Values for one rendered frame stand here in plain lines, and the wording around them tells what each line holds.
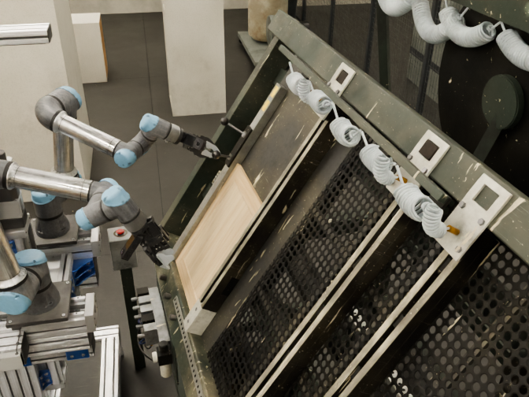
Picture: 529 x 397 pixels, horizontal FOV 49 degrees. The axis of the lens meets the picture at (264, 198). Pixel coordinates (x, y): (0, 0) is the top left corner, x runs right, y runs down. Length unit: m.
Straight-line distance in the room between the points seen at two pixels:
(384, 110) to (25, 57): 3.31
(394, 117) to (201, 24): 4.51
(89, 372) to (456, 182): 2.32
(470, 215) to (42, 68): 3.72
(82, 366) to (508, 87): 2.45
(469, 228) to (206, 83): 5.10
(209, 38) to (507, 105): 4.43
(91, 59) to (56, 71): 2.79
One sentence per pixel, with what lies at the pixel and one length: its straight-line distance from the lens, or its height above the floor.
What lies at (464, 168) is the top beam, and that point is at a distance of 1.47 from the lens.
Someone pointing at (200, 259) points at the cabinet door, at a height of 1.02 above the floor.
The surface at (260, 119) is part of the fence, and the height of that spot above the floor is 1.56.
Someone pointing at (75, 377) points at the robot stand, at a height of 0.21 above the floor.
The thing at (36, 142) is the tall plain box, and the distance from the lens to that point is 4.88.
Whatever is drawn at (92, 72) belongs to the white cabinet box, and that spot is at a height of 0.13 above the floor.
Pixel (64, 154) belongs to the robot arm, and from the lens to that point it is 2.70.
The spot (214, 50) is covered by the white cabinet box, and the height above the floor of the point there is 0.71.
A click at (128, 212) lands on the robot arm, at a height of 1.58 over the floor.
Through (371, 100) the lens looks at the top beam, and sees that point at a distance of 1.83.
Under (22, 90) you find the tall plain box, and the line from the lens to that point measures 4.72.
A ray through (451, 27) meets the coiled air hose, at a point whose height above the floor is 2.02.
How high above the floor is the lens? 2.59
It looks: 32 degrees down
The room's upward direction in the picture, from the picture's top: 1 degrees clockwise
